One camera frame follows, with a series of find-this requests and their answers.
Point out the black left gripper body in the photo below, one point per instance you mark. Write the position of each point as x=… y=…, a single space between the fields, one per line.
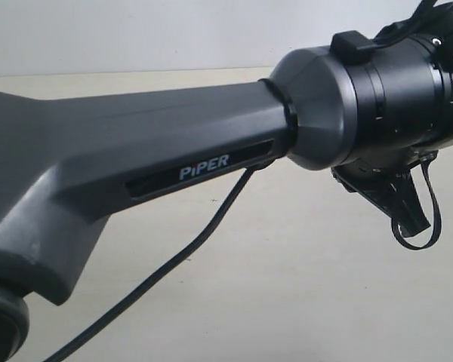
x=385 y=181

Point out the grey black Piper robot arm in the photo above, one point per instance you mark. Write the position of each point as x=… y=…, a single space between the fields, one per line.
x=368 y=109

